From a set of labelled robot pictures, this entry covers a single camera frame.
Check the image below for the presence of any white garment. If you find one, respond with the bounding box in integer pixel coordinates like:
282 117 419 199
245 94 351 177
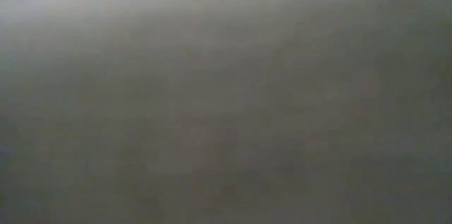
0 0 452 224

